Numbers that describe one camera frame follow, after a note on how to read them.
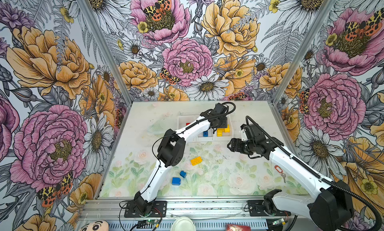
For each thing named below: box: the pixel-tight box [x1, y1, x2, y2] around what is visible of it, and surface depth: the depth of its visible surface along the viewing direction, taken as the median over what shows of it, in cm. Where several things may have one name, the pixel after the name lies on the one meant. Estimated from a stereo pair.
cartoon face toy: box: [79, 220, 110, 231], surface depth 65 cm
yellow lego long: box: [190, 156, 203, 166], surface depth 93 cm
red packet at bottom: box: [226, 224, 251, 231], surface depth 67 cm
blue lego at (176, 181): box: [172, 177, 182, 186], surface depth 84 cm
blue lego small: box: [179, 170, 187, 178], surface depth 86 cm
